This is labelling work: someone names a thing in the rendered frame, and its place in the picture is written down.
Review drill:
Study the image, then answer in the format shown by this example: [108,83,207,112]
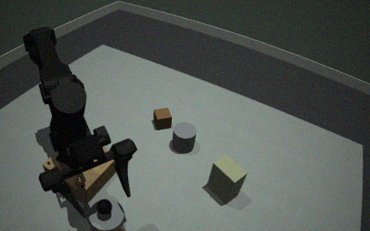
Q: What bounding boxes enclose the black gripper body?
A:
[39,125,137,192]

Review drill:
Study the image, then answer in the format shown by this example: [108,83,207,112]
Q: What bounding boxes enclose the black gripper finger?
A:
[114,154,132,198]
[51,182,86,219]

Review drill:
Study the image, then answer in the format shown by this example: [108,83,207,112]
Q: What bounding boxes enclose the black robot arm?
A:
[23,27,111,167]

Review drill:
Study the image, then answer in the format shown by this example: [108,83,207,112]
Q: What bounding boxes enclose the dark grey cylinder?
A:
[172,122,197,154]

